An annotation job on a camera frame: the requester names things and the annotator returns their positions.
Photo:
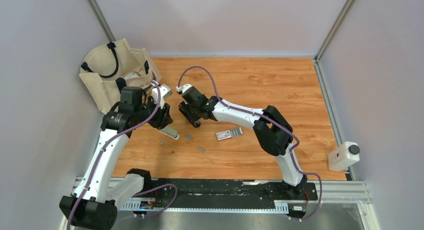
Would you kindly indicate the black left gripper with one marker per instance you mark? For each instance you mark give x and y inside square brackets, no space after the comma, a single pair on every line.
[163,118]

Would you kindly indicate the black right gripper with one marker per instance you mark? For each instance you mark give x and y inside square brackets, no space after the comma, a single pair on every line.
[186,101]

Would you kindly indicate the black large stapler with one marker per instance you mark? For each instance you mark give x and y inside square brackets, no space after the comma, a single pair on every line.
[189,114]

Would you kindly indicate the long staple strip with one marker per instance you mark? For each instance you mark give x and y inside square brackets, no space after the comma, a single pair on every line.
[188,137]

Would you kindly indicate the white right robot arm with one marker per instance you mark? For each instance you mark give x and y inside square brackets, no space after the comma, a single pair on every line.
[274,134]

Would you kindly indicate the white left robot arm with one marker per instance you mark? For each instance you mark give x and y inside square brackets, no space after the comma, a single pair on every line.
[93,204]

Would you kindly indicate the beige canvas tote bag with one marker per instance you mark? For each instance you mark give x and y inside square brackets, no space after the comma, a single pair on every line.
[110,67]

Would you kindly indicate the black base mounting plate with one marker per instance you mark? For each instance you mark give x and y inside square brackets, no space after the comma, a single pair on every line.
[225,196]

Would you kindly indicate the white box with black knob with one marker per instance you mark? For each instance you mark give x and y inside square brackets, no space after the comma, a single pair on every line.
[345,155]

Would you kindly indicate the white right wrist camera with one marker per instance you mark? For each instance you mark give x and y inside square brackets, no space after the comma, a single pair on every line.
[183,88]

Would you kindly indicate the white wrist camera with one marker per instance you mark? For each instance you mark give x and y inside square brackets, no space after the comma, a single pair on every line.
[183,88]
[159,94]

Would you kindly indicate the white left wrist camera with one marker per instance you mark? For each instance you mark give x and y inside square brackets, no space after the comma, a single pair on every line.
[159,94]

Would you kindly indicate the aluminium frame rail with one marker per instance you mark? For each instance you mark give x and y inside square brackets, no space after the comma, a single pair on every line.
[330,192]

